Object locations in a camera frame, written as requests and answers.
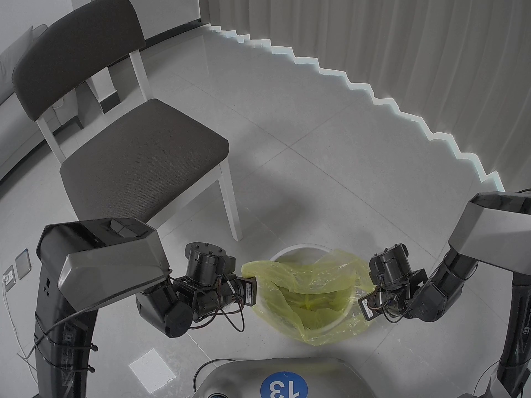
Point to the yellow plastic bag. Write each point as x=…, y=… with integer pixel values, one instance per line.
x=307, y=276

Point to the white curtain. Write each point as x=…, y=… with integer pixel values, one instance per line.
x=373, y=35

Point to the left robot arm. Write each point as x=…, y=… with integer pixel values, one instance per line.
x=108, y=259

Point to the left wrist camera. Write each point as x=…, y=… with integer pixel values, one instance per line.
x=249, y=292

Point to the white trash bin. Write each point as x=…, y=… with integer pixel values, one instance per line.
x=296, y=248

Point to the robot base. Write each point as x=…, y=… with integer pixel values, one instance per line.
x=249, y=382

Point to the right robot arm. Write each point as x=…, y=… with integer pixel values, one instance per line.
x=485, y=230

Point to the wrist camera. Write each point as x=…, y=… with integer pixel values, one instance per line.
x=367, y=306
x=249, y=292

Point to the dark grey white-legged chair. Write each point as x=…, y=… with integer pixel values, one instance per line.
x=145, y=156

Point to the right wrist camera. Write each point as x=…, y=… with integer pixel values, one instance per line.
x=367, y=306

